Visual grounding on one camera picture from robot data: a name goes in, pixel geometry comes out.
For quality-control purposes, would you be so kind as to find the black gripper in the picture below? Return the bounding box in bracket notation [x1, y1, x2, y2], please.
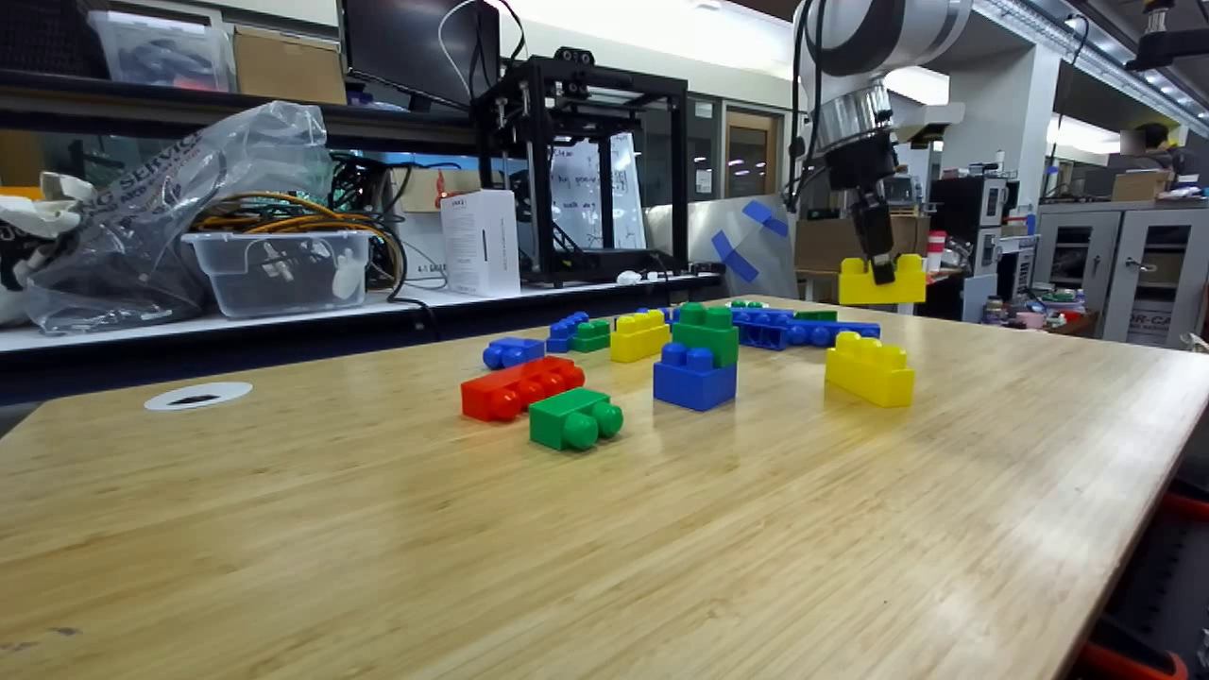
[818, 130, 913, 287]

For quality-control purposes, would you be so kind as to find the yellow toy block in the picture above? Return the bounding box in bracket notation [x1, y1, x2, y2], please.
[833, 253, 929, 310]
[608, 305, 676, 365]
[825, 327, 919, 410]

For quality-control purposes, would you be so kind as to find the black machine cabinet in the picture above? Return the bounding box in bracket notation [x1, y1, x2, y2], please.
[929, 171, 1016, 277]

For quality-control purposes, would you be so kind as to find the blue long toy block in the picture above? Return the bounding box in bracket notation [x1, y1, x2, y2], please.
[733, 303, 797, 351]
[787, 315, 883, 351]
[480, 332, 551, 375]

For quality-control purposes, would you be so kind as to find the white board with blue tape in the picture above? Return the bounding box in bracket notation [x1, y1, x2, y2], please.
[642, 189, 803, 303]

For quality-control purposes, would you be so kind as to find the blue square toy block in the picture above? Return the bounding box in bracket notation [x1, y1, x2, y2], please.
[650, 340, 741, 415]

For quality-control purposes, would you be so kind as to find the grey cabinet with doors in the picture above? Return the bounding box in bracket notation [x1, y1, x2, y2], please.
[1031, 198, 1209, 351]

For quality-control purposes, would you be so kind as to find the small brown cardboard box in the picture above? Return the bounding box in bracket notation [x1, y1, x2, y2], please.
[1108, 165, 1177, 203]

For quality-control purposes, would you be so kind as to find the person with dark hair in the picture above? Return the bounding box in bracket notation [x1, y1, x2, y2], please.
[1122, 114, 1184, 175]

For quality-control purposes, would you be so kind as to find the blue wide toy block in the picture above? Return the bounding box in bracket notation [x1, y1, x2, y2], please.
[543, 310, 593, 354]

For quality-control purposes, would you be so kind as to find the black ceiling fixture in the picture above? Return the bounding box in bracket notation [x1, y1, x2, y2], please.
[1122, 0, 1209, 77]

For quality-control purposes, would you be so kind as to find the red toy block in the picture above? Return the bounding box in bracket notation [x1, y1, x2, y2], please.
[458, 354, 588, 426]

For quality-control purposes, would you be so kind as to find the white cardboard box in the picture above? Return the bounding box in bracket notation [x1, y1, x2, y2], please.
[438, 186, 525, 303]

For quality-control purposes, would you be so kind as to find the black monitor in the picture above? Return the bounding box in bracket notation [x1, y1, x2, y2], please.
[336, 0, 507, 118]

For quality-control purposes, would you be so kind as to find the long lab workbench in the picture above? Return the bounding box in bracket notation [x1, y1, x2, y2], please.
[0, 264, 728, 408]

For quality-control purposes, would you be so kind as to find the clear plastic bin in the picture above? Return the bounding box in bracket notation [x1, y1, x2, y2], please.
[182, 227, 378, 320]

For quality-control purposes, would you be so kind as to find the clear plastic bag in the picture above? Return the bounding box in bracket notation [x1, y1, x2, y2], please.
[17, 99, 336, 337]

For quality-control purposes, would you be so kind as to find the clear storage container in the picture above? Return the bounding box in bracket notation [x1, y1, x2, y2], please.
[83, 2, 240, 94]

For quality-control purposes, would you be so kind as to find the white VR headset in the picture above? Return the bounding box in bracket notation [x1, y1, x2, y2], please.
[0, 165, 88, 277]

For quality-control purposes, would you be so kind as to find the black frame 3D printer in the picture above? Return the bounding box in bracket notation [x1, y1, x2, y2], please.
[473, 46, 694, 287]

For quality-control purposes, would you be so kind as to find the red stool rail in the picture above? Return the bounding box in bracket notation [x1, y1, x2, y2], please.
[1156, 488, 1209, 530]
[1076, 640, 1192, 680]

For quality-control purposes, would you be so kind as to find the yellow cable coil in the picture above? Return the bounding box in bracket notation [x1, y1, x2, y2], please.
[192, 186, 413, 303]

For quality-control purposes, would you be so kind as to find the white round cable grommet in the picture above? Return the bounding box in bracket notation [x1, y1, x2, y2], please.
[138, 378, 258, 415]

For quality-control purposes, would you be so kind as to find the black wall shelf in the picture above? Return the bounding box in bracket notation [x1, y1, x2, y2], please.
[0, 65, 488, 146]

